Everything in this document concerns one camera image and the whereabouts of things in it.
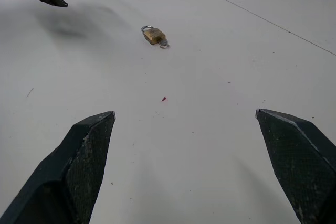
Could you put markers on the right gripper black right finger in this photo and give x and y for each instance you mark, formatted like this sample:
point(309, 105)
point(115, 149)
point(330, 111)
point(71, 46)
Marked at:
point(302, 161)

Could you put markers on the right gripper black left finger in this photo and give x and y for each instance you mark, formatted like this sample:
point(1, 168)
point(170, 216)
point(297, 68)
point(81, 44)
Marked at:
point(65, 171)

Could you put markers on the brass padlock with silver shackle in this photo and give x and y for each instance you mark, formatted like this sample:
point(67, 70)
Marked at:
point(153, 34)

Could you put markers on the small red scrap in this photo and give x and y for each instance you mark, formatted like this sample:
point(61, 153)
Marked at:
point(164, 99)

